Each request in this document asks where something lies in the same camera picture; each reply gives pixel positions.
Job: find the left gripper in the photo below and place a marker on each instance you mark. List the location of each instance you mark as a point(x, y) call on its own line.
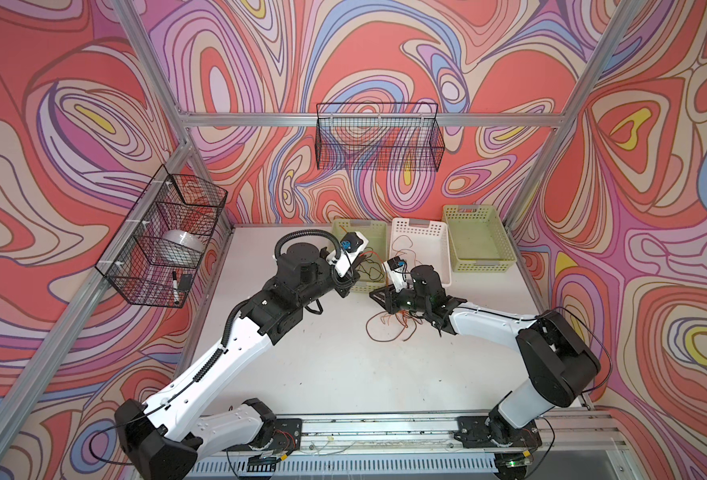
point(346, 283)

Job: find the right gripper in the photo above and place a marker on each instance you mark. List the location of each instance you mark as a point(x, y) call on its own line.
point(388, 296)

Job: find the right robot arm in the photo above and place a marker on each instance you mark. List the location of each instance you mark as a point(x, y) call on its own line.
point(560, 365)

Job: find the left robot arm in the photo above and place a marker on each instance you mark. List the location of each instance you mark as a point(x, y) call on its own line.
point(306, 272)

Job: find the left green plastic basket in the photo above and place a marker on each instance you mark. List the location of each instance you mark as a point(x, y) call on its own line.
point(377, 232)

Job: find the green plastic basket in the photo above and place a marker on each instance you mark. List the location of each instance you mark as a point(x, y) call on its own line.
point(377, 232)
point(478, 242)

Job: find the white plastic basket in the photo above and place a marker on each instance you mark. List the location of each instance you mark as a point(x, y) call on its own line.
point(422, 242)

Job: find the right green plastic basket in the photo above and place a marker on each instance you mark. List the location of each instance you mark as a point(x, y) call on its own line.
point(478, 242)

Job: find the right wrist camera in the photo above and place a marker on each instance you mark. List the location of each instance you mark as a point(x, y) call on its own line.
point(397, 272)

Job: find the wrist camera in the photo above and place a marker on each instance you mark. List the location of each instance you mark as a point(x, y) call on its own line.
point(353, 245)
point(397, 272)

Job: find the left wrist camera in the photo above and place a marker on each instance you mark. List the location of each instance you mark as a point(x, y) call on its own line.
point(353, 245)

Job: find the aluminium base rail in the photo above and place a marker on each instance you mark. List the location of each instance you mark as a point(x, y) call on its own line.
point(417, 432)

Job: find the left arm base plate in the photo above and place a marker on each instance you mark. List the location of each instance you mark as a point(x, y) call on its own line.
point(282, 435)

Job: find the black wire basket back wall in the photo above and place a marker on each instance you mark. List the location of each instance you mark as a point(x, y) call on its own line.
point(378, 136)

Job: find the black wire basket wall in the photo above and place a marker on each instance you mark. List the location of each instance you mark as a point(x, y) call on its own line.
point(378, 136)
point(139, 268)

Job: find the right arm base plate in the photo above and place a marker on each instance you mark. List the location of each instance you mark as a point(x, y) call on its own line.
point(482, 432)

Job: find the black marker in wire basket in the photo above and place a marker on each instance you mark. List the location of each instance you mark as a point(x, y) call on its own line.
point(175, 289)

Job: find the white bowl in wire basket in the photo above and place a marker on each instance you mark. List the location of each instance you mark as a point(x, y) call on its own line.
point(185, 239)

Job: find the black wire basket left wall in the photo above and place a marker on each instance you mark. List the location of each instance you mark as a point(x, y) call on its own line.
point(139, 268)

